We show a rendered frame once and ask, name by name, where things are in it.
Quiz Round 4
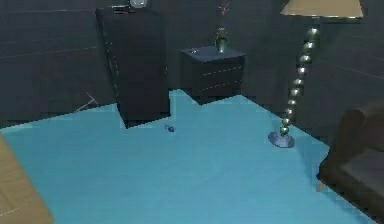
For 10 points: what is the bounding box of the tan wooden furniture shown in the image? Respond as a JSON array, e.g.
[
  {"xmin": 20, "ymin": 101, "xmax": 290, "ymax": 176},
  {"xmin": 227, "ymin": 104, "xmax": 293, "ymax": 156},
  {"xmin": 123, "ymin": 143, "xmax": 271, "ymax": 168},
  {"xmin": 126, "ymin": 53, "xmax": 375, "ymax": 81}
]
[{"xmin": 0, "ymin": 132, "xmax": 56, "ymax": 224}]

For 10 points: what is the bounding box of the dark brown armchair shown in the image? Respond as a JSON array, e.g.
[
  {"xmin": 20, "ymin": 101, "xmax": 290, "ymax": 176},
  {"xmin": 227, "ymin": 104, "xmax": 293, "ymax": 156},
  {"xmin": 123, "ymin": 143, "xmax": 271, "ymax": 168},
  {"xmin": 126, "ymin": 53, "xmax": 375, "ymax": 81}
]
[{"xmin": 316, "ymin": 101, "xmax": 384, "ymax": 224}]

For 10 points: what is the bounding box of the green vase with orange plant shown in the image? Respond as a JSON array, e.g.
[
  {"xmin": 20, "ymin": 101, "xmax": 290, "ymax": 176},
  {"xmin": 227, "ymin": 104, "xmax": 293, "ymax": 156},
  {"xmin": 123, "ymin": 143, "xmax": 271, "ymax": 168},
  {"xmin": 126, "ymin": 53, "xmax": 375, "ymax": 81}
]
[{"xmin": 214, "ymin": 0, "xmax": 233, "ymax": 54}]

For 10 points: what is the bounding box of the tall black chest of drawers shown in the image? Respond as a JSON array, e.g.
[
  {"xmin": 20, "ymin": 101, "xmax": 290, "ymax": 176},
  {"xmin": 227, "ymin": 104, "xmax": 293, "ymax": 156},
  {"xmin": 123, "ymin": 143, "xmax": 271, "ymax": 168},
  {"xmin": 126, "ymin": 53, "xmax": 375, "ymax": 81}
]
[{"xmin": 95, "ymin": 5, "xmax": 172, "ymax": 130}]

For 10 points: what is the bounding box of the low black bedside cabinet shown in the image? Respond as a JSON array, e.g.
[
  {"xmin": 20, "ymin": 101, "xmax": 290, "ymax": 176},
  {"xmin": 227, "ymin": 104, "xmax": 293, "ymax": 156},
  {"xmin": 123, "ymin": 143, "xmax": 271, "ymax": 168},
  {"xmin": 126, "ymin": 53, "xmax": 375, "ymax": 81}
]
[{"xmin": 179, "ymin": 45, "xmax": 247, "ymax": 100}]

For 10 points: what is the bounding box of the floor lamp with beaded pole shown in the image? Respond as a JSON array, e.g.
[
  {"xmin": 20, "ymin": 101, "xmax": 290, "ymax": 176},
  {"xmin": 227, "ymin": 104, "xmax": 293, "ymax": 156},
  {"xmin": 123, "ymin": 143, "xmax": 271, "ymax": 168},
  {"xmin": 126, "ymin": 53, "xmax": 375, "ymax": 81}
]
[{"xmin": 267, "ymin": 0, "xmax": 364, "ymax": 149}]

